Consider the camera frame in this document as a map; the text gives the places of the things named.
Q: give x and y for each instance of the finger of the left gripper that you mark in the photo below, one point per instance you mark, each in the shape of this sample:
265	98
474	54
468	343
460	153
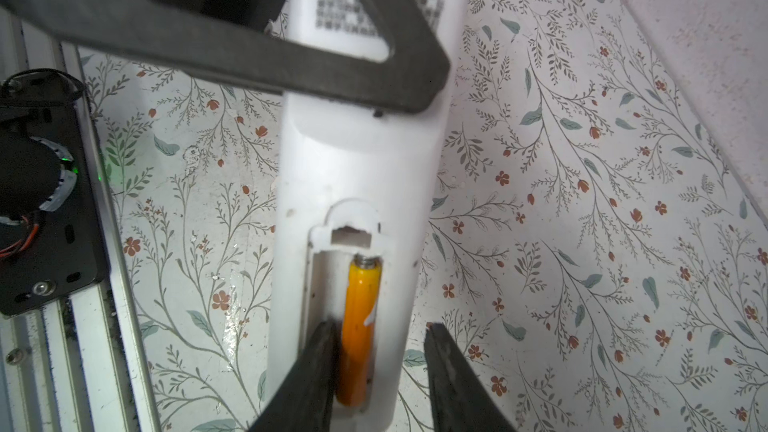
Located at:
211	39

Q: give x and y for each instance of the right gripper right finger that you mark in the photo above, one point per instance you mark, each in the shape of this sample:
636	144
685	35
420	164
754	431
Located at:
458	400

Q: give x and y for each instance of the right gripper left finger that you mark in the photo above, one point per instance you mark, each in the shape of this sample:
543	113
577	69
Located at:
304	400

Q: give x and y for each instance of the white remote control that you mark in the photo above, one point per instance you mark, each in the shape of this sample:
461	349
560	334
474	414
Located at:
350	184

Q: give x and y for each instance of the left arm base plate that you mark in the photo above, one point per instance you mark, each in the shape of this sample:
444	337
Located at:
51	235

